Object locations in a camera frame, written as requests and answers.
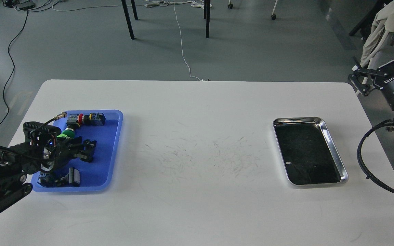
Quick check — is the green push button switch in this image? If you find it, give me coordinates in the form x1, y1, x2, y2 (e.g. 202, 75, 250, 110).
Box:
56, 127, 75, 139

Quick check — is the black rectangular block part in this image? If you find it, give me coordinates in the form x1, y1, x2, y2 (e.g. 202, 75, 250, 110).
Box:
61, 167, 81, 187

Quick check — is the beige cloth on chair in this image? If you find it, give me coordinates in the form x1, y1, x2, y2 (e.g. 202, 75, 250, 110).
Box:
359, 0, 394, 67

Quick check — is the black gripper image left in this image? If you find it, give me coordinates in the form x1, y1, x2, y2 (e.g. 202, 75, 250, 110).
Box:
40, 137, 97, 173

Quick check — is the white floor cable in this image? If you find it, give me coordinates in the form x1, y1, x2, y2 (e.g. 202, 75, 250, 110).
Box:
144, 0, 211, 82

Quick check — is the black table leg left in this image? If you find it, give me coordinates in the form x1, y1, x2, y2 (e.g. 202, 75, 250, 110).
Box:
121, 0, 138, 40

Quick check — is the silver metal tray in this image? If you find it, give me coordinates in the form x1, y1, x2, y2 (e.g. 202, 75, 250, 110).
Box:
272, 117, 349, 188

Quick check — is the black table leg right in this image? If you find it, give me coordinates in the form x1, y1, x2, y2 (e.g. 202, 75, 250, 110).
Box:
203, 0, 211, 38

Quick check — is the black table leg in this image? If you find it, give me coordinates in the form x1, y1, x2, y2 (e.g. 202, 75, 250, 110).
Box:
203, 0, 211, 38
121, 0, 138, 40

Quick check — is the blue plastic tray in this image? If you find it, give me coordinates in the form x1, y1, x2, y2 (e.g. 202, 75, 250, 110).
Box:
31, 109, 124, 193

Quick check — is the black floor cable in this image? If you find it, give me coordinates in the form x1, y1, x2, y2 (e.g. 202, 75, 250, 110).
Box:
0, 0, 35, 147

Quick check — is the red push button switch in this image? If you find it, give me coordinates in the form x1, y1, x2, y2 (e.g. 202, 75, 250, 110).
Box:
66, 113, 105, 129

